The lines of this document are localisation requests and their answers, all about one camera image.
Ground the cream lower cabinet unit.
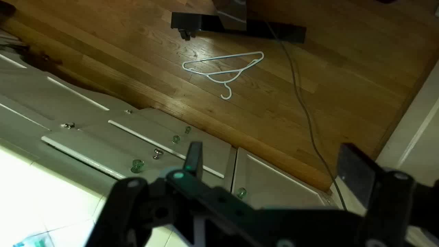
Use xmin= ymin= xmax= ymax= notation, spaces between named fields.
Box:
xmin=0 ymin=42 xmax=334 ymax=216

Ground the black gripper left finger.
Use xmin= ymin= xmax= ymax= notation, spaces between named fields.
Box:
xmin=85 ymin=139 xmax=258 ymax=247

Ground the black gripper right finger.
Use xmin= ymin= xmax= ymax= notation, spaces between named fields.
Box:
xmin=336 ymin=141 xmax=439 ymax=247

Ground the black metal stand base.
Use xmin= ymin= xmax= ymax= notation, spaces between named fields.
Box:
xmin=170 ymin=0 xmax=307 ymax=45

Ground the crumpled clear green plastic wrapper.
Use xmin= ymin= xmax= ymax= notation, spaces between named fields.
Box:
xmin=12 ymin=230 xmax=63 ymax=247

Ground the thin black power cable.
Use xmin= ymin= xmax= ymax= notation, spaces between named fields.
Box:
xmin=263 ymin=19 xmax=349 ymax=212

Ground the white plastic clothes hanger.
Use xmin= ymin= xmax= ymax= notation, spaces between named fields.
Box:
xmin=181 ymin=49 xmax=266 ymax=101

